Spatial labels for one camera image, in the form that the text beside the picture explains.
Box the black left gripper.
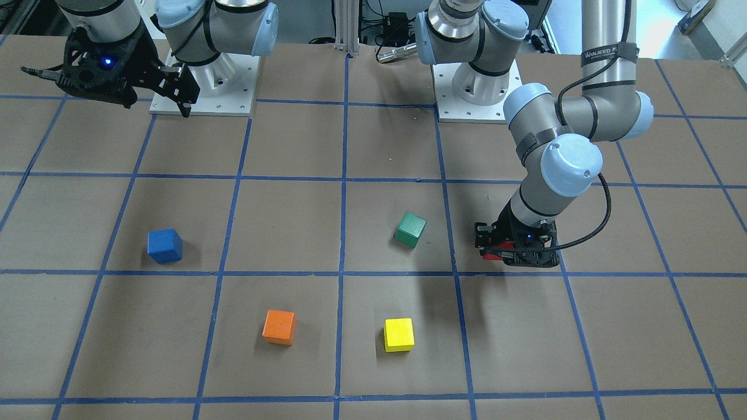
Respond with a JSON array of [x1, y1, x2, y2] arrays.
[[474, 207, 560, 268]]

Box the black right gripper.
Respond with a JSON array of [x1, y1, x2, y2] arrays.
[[21, 26, 200, 118]]

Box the red wooden block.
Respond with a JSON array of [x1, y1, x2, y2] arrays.
[[479, 249, 515, 261]]

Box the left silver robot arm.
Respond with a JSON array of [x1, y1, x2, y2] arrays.
[[414, 1, 654, 268]]

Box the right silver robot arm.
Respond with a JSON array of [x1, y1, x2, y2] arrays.
[[22, 1, 278, 117]]

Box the green wooden block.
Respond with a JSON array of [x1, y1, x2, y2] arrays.
[[394, 212, 427, 249]]

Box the blue wooden block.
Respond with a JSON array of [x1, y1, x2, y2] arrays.
[[146, 229, 183, 265]]

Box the yellow wooden block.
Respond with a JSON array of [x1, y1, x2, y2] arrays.
[[382, 317, 414, 353]]

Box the orange wooden block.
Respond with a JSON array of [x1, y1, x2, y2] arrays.
[[261, 309, 297, 346]]

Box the brown paper table cover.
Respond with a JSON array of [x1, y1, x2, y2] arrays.
[[1, 36, 745, 419]]

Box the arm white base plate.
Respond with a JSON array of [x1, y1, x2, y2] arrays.
[[187, 53, 261, 117], [431, 61, 522, 124]]

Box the aluminium frame post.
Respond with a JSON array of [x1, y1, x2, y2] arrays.
[[333, 0, 361, 58]]

